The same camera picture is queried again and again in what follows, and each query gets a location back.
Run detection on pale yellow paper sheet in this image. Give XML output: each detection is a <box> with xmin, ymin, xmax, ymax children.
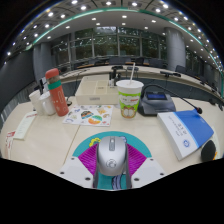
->
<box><xmin>213</xmin><ymin>130</ymin><xmax>224</xmax><ymax>159</ymax></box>

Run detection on colourful sticker sheet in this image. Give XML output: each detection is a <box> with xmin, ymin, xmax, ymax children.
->
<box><xmin>62</xmin><ymin>104</ymin><xmax>115</xmax><ymax>128</ymax></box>

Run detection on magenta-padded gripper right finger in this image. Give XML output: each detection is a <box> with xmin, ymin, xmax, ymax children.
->
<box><xmin>124</xmin><ymin>143</ymin><xmax>167</xmax><ymax>190</ymax></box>

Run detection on silver computer mouse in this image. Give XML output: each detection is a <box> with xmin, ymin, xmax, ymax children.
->
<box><xmin>95</xmin><ymin>135</ymin><xmax>129</xmax><ymax>177</ymax></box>

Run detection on round teal cartoon mouse pad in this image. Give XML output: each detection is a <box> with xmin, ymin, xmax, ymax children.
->
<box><xmin>72</xmin><ymin>131</ymin><xmax>153</xmax><ymax>191</ymax></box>

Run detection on plain white paper cup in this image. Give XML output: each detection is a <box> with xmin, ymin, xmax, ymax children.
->
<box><xmin>28</xmin><ymin>89</ymin><xmax>44</xmax><ymax>116</ymax></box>

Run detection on red bottle with green band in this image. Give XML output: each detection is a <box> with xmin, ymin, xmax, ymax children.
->
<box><xmin>45</xmin><ymin>68</ymin><xmax>70</xmax><ymax>117</ymax></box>

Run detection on blue and white book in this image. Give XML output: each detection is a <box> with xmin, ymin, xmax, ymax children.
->
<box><xmin>156</xmin><ymin>109</ymin><xmax>215</xmax><ymax>161</ymax></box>

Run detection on black desk microphone unit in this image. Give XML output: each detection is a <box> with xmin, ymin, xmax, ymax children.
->
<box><xmin>159</xmin><ymin>70</ymin><xmax>182</xmax><ymax>78</ymax></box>

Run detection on cartoon paper cup with straw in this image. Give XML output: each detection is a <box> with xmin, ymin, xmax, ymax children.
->
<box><xmin>115</xmin><ymin>62</ymin><xmax>145</xmax><ymax>120</ymax></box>

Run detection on white mug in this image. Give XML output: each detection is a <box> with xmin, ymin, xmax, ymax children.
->
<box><xmin>38</xmin><ymin>91</ymin><xmax>57</xmax><ymax>116</ymax></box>

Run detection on dark office chairs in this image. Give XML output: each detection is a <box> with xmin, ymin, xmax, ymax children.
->
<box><xmin>71</xmin><ymin>55</ymin><xmax>218</xmax><ymax>88</ymax></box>

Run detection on beige cardboard box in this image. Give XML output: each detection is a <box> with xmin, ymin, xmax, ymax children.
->
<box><xmin>74</xmin><ymin>75</ymin><xmax>120</xmax><ymax>106</ymax></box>

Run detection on white pamphlet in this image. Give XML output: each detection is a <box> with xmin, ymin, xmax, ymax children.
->
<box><xmin>13</xmin><ymin>111</ymin><xmax>38</xmax><ymax>141</ymax></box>

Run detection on black gooseneck conference microphone unit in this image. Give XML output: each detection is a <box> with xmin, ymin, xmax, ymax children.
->
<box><xmin>137</xmin><ymin>83</ymin><xmax>203</xmax><ymax>117</ymax></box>

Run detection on ceiling lights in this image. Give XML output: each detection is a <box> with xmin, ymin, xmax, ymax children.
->
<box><xmin>4</xmin><ymin>0</ymin><xmax>223</xmax><ymax>69</ymax></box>

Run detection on black handheld microphone, orange ring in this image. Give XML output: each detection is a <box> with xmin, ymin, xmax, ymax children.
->
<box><xmin>200</xmin><ymin>139</ymin><xmax>218</xmax><ymax>163</ymax></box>

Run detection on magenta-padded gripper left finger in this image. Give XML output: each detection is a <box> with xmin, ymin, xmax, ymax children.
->
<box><xmin>58</xmin><ymin>143</ymin><xmax>101</xmax><ymax>190</ymax></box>

